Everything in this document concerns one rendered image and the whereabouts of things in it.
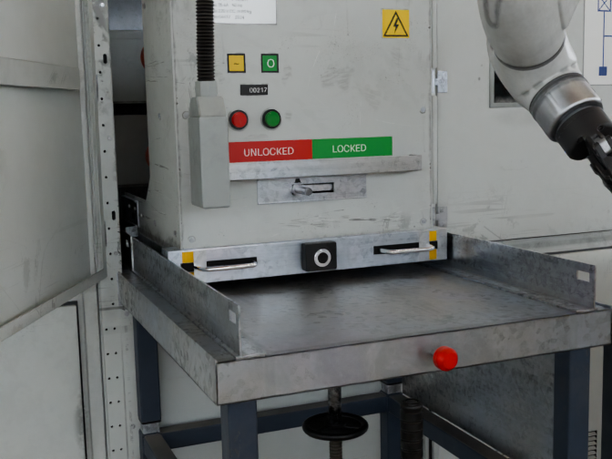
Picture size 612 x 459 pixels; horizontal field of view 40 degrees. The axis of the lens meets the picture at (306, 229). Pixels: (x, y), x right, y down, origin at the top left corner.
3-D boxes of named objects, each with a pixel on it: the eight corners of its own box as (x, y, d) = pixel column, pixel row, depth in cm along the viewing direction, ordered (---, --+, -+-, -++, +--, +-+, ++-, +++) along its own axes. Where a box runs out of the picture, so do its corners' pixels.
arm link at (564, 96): (589, 95, 127) (611, 123, 124) (535, 127, 129) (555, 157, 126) (581, 62, 120) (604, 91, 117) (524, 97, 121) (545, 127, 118)
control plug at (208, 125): (231, 207, 135) (228, 96, 133) (202, 209, 133) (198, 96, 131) (218, 203, 142) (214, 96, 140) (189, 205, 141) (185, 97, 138)
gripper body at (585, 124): (598, 94, 117) (637, 142, 112) (606, 124, 124) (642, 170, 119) (550, 124, 118) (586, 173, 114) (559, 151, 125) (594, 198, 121)
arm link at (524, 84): (529, 133, 129) (515, 86, 118) (481, 65, 138) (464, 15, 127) (594, 96, 128) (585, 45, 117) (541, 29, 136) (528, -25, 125)
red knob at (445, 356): (461, 371, 114) (461, 347, 113) (440, 374, 113) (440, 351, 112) (443, 362, 118) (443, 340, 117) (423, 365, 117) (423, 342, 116)
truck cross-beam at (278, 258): (447, 259, 163) (447, 228, 162) (168, 287, 143) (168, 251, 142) (433, 255, 168) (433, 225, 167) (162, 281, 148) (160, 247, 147)
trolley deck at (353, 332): (611, 344, 129) (612, 305, 128) (217, 406, 106) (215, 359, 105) (397, 271, 191) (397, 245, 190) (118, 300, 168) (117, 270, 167)
